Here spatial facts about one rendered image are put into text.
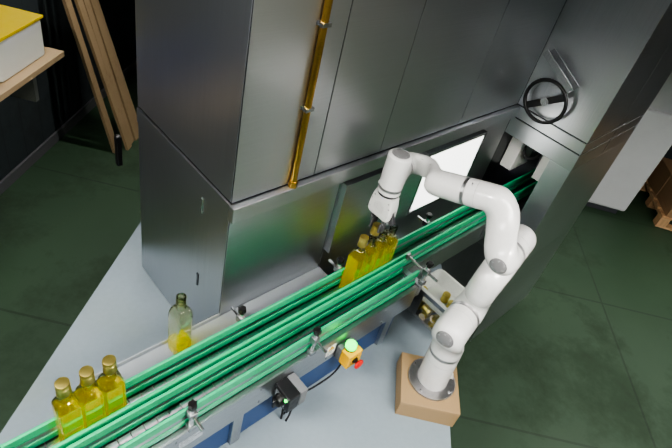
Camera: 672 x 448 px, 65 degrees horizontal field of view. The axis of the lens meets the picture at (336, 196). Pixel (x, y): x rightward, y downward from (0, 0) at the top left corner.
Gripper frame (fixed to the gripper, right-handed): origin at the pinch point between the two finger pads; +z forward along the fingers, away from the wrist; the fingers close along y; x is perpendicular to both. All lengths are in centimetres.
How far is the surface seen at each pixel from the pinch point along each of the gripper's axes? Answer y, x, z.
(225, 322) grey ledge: -11, -55, 31
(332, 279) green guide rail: -3.0, -13.0, 25.6
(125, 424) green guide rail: 7, -99, 27
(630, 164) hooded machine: -2, 351, 83
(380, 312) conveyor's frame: 15.6, -2.0, 32.9
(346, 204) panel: -11.8, -6.0, -3.0
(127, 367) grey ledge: -12, -90, 31
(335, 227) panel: -12.0, -8.5, 7.6
